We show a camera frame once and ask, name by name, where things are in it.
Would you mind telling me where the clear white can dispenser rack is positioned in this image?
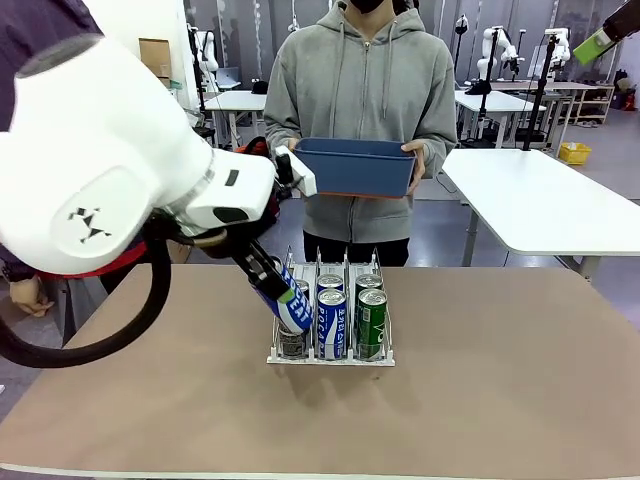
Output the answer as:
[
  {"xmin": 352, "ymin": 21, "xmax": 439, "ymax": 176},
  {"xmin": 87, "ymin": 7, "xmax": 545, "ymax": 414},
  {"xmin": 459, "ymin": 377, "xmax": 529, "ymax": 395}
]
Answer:
[{"xmin": 266, "ymin": 245, "xmax": 397, "ymax": 367}]

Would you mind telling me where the blue plastic bin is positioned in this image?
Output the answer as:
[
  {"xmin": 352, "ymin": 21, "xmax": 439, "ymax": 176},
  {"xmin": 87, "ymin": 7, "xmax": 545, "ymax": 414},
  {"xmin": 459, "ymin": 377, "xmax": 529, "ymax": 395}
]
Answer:
[{"xmin": 293, "ymin": 137, "xmax": 419, "ymax": 200}]

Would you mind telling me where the black tripod stand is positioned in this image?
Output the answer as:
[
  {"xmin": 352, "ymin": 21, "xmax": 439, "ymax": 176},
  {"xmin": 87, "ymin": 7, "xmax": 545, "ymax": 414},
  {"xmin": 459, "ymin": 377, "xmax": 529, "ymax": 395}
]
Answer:
[
  {"xmin": 472, "ymin": 29, "xmax": 501, "ymax": 146},
  {"xmin": 522, "ymin": 32, "xmax": 559, "ymax": 151}
]

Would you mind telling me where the white background table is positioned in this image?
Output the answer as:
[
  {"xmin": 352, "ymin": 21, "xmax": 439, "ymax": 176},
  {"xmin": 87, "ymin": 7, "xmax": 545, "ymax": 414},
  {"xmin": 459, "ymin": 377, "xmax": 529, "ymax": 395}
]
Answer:
[
  {"xmin": 203, "ymin": 89, "xmax": 269, "ymax": 151},
  {"xmin": 453, "ymin": 89, "xmax": 549, "ymax": 149}
]

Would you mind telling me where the bystander in dark top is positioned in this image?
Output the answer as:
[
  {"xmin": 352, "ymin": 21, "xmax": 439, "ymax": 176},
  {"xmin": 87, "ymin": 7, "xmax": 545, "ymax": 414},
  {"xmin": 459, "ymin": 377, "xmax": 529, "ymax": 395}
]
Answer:
[{"xmin": 0, "ymin": 0, "xmax": 109, "ymax": 346}]

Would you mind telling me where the blue Pocari Sweat can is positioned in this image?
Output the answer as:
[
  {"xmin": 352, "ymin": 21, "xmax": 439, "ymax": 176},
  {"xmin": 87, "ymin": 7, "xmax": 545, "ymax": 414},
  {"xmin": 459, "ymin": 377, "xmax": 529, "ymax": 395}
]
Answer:
[
  {"xmin": 316, "ymin": 272, "xmax": 345, "ymax": 294},
  {"xmin": 316, "ymin": 288, "xmax": 348, "ymax": 361},
  {"xmin": 272, "ymin": 257, "xmax": 315, "ymax": 335}
]

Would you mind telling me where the large white table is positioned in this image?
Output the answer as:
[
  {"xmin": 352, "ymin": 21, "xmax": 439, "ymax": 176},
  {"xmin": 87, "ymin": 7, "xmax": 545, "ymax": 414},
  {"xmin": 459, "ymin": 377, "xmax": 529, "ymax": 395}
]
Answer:
[{"xmin": 442, "ymin": 148, "xmax": 640, "ymax": 279}]

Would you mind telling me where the person left hand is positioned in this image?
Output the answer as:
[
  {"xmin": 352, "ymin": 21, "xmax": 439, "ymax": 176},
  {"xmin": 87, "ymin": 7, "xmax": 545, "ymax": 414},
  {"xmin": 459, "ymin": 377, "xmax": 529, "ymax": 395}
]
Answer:
[{"xmin": 399, "ymin": 139, "xmax": 427, "ymax": 196}]

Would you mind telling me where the black studio lamp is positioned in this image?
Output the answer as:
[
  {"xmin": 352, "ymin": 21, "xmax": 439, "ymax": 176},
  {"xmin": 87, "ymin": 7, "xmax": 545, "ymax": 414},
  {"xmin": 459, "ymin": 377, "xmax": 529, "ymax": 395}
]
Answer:
[{"xmin": 452, "ymin": 13, "xmax": 471, "ymax": 76}]

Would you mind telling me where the person in gray hoodie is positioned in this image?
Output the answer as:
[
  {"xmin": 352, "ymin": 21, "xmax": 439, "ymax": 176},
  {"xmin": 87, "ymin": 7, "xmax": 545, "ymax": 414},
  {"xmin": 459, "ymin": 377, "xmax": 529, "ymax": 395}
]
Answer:
[{"xmin": 263, "ymin": 0, "xmax": 459, "ymax": 267}]

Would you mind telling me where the wooden workbench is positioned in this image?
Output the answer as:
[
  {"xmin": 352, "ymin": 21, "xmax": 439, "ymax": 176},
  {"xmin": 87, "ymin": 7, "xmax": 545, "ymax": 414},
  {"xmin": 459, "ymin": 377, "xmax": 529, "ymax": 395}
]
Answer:
[{"xmin": 492, "ymin": 79, "xmax": 616, "ymax": 126}]

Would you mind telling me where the large cardboard box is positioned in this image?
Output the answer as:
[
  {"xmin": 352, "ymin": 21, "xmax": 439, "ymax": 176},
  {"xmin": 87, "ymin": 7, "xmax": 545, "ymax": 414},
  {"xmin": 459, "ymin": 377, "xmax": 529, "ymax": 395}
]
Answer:
[{"xmin": 167, "ymin": 240, "xmax": 194, "ymax": 265}]

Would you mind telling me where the bystander hand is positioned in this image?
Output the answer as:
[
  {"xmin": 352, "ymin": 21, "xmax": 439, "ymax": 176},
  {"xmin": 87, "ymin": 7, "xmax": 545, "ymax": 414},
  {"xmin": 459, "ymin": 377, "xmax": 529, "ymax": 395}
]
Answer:
[{"xmin": 8, "ymin": 274, "xmax": 55, "ymax": 317}]

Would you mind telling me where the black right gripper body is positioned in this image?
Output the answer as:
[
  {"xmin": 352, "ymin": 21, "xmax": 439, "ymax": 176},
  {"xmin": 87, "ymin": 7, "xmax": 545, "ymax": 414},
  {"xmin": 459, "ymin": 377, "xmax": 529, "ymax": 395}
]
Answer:
[{"xmin": 602, "ymin": 0, "xmax": 640, "ymax": 47}]

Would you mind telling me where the green beverage can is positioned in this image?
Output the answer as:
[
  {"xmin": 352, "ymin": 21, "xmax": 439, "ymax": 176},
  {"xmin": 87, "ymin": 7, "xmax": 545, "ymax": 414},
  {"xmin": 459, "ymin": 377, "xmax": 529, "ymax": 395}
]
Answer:
[
  {"xmin": 354, "ymin": 273, "xmax": 384, "ymax": 294},
  {"xmin": 355, "ymin": 288, "xmax": 389, "ymax": 362}
]

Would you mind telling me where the person right forearm gray sleeve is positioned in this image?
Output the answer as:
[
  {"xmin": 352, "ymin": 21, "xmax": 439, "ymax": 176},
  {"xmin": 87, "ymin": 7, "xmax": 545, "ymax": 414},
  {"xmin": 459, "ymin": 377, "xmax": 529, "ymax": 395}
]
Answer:
[{"xmin": 263, "ymin": 112, "xmax": 301, "ymax": 161}]

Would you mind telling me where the red jacket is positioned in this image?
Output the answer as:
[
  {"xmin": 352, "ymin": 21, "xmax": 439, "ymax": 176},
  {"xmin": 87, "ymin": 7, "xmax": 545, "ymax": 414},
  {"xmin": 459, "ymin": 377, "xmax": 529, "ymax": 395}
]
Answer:
[{"xmin": 234, "ymin": 135, "xmax": 281, "ymax": 236}]

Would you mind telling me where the yellow plastic basket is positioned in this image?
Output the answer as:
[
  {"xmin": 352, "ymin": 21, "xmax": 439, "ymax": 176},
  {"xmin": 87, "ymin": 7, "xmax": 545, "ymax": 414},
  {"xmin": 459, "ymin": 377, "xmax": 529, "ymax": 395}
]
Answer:
[{"xmin": 558, "ymin": 142, "xmax": 593, "ymax": 166}]

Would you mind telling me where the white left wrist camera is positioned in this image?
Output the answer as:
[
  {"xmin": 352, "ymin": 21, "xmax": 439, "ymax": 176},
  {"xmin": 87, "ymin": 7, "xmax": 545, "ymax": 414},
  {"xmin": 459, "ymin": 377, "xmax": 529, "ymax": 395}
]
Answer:
[{"xmin": 273, "ymin": 144, "xmax": 317, "ymax": 197}]

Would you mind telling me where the tall cardboard box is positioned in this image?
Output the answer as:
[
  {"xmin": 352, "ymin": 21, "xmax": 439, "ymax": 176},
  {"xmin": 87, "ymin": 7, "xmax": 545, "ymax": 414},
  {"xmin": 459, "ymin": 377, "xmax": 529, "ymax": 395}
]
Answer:
[{"xmin": 138, "ymin": 38, "xmax": 172, "ymax": 89}]

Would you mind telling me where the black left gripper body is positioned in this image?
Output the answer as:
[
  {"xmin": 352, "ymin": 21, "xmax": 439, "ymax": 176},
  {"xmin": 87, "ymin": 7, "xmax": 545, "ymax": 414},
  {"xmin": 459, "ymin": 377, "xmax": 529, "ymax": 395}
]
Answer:
[{"xmin": 202, "ymin": 219, "xmax": 276, "ymax": 282}]

